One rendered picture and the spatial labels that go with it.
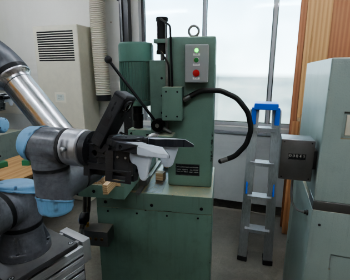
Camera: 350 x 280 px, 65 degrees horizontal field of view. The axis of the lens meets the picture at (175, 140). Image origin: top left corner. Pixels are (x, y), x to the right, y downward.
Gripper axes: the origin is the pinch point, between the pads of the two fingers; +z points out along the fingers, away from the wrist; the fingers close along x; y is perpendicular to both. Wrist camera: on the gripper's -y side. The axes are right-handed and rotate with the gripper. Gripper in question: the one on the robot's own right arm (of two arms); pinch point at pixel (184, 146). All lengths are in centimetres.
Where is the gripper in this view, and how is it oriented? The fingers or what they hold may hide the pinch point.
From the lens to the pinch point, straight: 49.0
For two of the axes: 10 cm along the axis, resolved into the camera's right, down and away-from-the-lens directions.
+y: -0.4, 9.9, 1.1
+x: -3.1, 0.9, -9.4
